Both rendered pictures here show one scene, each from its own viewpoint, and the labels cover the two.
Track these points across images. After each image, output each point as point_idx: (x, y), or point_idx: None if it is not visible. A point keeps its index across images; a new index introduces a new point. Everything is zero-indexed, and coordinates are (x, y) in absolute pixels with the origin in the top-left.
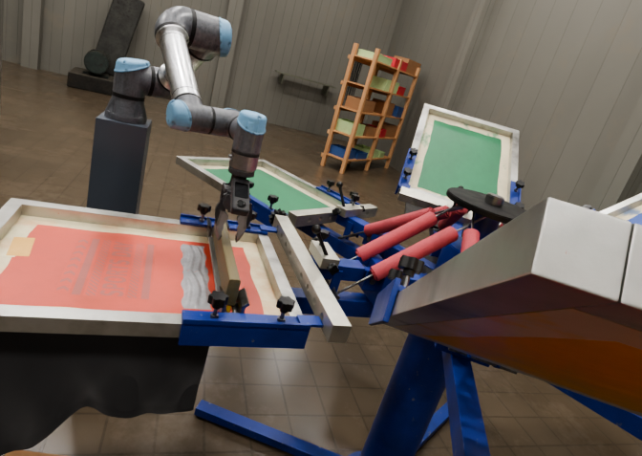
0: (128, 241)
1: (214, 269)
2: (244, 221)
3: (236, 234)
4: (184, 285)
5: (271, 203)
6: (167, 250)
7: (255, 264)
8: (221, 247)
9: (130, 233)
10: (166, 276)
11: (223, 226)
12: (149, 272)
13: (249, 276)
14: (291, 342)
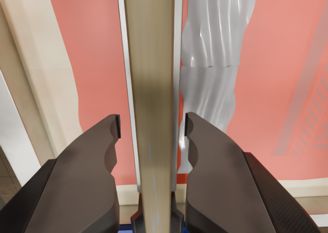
0: (316, 157)
1: (179, 36)
2: (63, 190)
3: (116, 135)
4: None
5: None
6: (252, 142)
7: (67, 132)
8: (172, 90)
9: (304, 181)
10: (280, 34)
11: (198, 145)
12: (314, 45)
13: (77, 73)
14: None
